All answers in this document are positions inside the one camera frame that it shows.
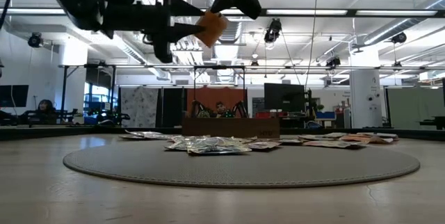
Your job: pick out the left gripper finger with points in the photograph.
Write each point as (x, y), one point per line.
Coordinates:
(180, 8)
(180, 32)

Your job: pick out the orange white Tazo tea bag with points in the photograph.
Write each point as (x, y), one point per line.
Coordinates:
(384, 135)
(372, 140)
(351, 136)
(212, 29)

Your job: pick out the brown wooden tea box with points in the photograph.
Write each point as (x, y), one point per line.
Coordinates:
(229, 127)

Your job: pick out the orange fabric panel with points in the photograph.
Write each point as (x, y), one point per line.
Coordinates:
(215, 95)

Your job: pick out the black fabric panel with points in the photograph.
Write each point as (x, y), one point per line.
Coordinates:
(172, 107)

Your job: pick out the white patterned curtain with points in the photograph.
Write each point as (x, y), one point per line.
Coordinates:
(139, 107)

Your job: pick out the person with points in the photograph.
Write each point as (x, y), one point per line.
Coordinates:
(220, 108)
(46, 107)

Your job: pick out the white square pillar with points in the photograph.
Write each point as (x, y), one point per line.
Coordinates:
(72, 78)

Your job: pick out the red storage boxes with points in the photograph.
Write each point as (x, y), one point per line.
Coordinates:
(271, 114)

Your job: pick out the blue storage bin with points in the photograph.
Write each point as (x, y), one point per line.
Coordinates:
(325, 115)

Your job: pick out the white round pillar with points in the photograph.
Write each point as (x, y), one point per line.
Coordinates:
(365, 98)

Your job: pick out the round grey mat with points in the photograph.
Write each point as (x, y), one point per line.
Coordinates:
(243, 168)

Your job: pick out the green partition screen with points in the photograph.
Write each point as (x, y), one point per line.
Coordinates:
(413, 107)

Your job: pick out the black ceiling camera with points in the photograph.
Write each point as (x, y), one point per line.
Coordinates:
(34, 39)
(273, 31)
(399, 38)
(333, 61)

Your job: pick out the black metal rig frame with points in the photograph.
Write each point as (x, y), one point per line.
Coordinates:
(64, 92)

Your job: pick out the black metal table frame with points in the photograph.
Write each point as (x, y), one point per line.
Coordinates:
(69, 132)

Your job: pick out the black wall monitor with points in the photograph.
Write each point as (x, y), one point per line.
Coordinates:
(15, 95)

